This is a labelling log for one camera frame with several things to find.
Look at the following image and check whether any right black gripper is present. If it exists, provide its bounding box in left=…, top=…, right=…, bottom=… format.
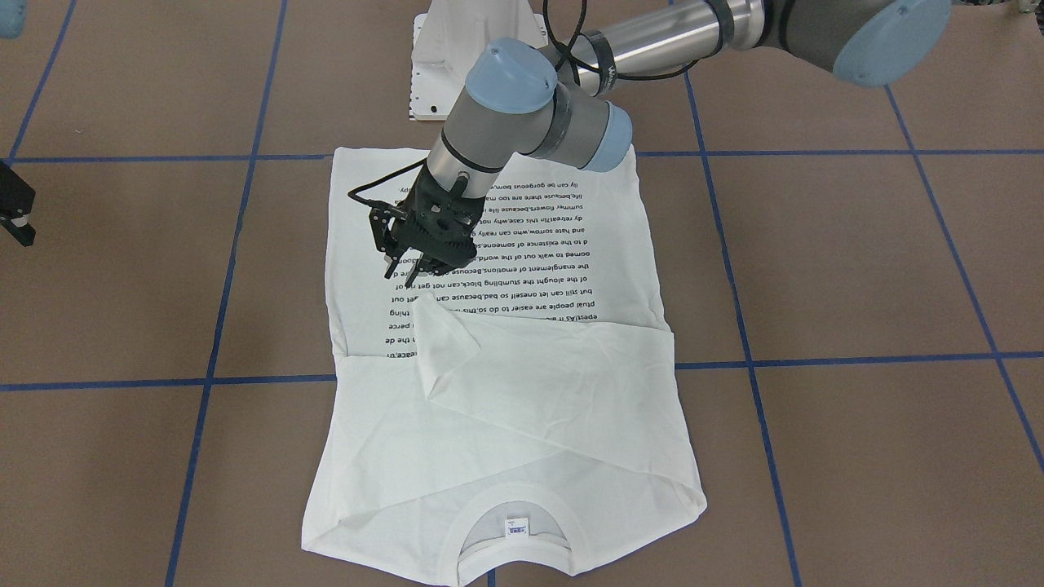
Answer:
left=0, top=161, right=37, bottom=248

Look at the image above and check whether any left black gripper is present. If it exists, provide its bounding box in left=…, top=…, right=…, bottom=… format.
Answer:
left=369, top=167, right=482, bottom=289

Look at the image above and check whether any white long-sleeve printed shirt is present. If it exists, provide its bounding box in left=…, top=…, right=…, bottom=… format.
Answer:
left=301, top=148, right=707, bottom=586

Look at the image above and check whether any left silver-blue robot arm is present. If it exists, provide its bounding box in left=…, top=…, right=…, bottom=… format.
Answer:
left=363, top=1, right=951, bottom=286

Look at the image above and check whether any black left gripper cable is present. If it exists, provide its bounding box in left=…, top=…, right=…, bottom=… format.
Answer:
left=347, top=159, right=429, bottom=214

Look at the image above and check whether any white pedestal column with base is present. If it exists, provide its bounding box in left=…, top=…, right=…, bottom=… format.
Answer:
left=408, top=1, right=547, bottom=121

